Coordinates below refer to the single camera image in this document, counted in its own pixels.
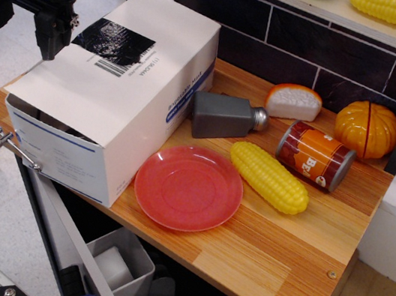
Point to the white cardboard box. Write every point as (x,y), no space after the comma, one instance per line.
(92,116)

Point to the grey salt shaker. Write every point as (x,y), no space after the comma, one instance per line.
(221,116)

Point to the red plastic plate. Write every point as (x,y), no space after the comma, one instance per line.
(188,189)

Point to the white roll in bin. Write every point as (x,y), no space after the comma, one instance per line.
(113,268)

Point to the grey plastic bin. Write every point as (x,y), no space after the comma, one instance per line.
(135,256)

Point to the toy bread slice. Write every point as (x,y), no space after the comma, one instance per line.
(293,101)

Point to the yellow toy corn cob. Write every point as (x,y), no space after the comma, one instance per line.
(269,178)

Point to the toy beans can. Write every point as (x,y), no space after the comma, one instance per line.
(315,155)

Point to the orange toy pumpkin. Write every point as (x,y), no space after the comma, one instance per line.
(367,128)

